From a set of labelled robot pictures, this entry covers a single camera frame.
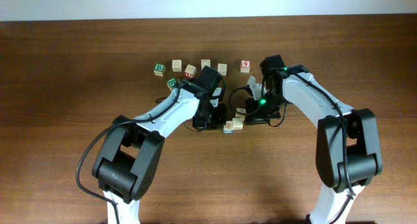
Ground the car picture yellow block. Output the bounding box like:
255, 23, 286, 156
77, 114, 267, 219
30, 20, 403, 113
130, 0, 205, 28
235, 107, 246, 120

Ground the shell picture Q block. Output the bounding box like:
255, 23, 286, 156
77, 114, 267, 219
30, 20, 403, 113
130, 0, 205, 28
223, 120, 234, 134

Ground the letter E L block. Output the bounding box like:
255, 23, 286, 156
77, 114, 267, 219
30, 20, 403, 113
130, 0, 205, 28
232, 117, 244, 130

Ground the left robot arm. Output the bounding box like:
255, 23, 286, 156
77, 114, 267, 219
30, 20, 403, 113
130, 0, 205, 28
92, 66, 225, 223

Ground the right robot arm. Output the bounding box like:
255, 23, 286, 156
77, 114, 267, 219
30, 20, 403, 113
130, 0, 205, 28
245, 55, 383, 223

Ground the red number nine block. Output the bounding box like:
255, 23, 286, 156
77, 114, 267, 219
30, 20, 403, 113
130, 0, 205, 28
240, 60, 251, 73

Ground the red letter wooden block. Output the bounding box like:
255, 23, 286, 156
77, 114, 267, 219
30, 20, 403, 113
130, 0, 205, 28
184, 64, 197, 78

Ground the green letter R block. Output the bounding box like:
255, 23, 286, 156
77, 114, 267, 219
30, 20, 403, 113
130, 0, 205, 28
166, 78, 178, 91

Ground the plain pale wooden block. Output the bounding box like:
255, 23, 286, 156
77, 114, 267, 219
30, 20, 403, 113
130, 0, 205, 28
218, 63, 227, 76

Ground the wooden block outline picture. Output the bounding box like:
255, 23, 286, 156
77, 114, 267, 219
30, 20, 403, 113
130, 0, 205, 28
201, 59, 211, 69

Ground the green letter B block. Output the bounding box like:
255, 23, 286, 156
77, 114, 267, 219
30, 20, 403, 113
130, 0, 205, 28
153, 63, 166, 77

